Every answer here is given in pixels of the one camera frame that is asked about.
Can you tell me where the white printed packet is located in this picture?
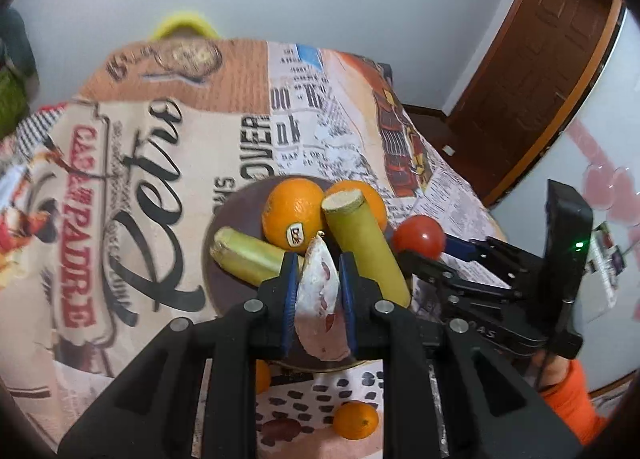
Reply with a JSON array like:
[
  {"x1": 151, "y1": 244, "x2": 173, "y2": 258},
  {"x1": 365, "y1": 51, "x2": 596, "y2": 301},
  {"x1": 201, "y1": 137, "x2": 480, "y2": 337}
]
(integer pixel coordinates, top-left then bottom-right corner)
[{"x1": 587, "y1": 221, "x2": 629, "y2": 311}]

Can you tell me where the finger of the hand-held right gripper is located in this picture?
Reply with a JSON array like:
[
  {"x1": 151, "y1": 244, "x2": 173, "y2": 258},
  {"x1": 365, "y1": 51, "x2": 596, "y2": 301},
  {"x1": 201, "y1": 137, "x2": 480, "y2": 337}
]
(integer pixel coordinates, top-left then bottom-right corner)
[
  {"x1": 442, "y1": 234, "x2": 542, "y2": 276},
  {"x1": 397, "y1": 250, "x2": 522, "y2": 303}
]

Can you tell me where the yellow curved chair back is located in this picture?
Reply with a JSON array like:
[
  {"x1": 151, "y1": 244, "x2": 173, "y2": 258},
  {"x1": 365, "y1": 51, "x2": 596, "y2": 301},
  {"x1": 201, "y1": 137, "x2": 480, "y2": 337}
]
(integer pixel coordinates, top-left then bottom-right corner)
[{"x1": 151, "y1": 10, "x2": 224, "y2": 42}]

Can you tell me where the pink pomelo wedge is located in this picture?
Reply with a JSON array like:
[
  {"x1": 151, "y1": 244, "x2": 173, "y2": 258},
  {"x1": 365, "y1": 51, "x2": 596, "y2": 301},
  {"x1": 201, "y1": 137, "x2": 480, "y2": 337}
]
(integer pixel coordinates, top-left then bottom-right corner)
[{"x1": 294, "y1": 235, "x2": 352, "y2": 363}]

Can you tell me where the red tomato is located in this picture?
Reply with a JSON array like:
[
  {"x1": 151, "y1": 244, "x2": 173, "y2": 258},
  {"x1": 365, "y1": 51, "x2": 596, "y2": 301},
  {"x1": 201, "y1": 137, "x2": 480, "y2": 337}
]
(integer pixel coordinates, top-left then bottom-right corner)
[{"x1": 391, "y1": 215, "x2": 447, "y2": 260}]

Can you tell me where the printed blanket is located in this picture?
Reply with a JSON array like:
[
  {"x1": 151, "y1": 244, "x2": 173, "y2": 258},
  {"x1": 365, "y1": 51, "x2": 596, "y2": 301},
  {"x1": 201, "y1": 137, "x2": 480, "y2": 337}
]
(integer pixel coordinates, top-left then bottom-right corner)
[{"x1": 0, "y1": 36, "x2": 507, "y2": 459}]

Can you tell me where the plain large orange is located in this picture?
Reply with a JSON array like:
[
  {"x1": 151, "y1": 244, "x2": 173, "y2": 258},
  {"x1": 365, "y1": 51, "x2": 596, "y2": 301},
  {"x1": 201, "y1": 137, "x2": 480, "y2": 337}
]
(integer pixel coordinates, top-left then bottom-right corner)
[{"x1": 325, "y1": 180, "x2": 389, "y2": 236}]

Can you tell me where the brown wooden door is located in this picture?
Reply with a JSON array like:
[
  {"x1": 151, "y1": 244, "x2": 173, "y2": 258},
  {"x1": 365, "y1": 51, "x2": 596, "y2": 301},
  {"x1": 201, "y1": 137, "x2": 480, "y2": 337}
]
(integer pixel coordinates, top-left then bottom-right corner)
[{"x1": 444, "y1": 0, "x2": 627, "y2": 208}]

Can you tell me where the patterned bed sheet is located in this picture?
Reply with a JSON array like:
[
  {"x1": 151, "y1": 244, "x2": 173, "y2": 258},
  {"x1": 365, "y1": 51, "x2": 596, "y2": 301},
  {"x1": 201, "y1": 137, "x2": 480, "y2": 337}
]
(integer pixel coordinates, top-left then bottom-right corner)
[{"x1": 0, "y1": 101, "x2": 71, "y2": 180}]

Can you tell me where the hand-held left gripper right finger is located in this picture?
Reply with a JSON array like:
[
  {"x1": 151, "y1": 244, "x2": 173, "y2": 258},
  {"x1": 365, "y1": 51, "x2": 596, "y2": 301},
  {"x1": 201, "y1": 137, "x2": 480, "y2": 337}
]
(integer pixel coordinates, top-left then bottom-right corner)
[{"x1": 339, "y1": 251, "x2": 583, "y2": 459}]

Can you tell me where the person's right forearm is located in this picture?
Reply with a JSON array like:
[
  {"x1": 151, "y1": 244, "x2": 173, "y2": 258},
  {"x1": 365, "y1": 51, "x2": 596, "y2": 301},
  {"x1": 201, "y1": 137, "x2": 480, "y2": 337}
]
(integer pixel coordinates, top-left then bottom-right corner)
[{"x1": 530, "y1": 356, "x2": 609, "y2": 448}]

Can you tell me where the small tangerine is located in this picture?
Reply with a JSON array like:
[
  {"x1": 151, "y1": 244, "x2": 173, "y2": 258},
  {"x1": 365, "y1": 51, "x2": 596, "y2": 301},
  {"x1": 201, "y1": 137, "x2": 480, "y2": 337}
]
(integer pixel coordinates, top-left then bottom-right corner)
[
  {"x1": 255, "y1": 359, "x2": 273, "y2": 395},
  {"x1": 332, "y1": 401, "x2": 380, "y2": 440}
]

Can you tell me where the brown plate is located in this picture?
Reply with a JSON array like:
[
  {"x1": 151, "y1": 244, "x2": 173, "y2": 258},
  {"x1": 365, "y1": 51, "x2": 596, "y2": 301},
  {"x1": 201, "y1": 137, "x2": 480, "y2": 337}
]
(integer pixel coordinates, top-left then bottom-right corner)
[{"x1": 202, "y1": 174, "x2": 417, "y2": 373}]

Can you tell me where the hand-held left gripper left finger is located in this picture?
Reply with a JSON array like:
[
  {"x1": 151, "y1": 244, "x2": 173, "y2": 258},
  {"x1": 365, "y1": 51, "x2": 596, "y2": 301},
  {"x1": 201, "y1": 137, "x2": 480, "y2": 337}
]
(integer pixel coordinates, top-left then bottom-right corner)
[{"x1": 57, "y1": 251, "x2": 301, "y2": 459}]

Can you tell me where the white sliding wardrobe door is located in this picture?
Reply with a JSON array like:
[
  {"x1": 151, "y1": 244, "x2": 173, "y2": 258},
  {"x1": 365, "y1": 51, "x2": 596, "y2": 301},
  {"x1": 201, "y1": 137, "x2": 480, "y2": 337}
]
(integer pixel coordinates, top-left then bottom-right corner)
[{"x1": 492, "y1": 6, "x2": 640, "y2": 392}]

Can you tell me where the green sugarcane piece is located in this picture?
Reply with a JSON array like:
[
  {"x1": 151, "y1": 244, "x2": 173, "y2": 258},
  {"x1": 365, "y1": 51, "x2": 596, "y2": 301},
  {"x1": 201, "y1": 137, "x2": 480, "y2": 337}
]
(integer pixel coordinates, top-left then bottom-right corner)
[
  {"x1": 210, "y1": 226, "x2": 301, "y2": 286},
  {"x1": 321, "y1": 191, "x2": 412, "y2": 308}
]

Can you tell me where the large orange with sticker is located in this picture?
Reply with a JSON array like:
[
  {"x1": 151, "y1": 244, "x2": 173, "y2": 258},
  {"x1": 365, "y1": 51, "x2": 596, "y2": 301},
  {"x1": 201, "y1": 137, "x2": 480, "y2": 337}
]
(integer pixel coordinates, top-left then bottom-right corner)
[{"x1": 261, "y1": 178, "x2": 329, "y2": 255}]

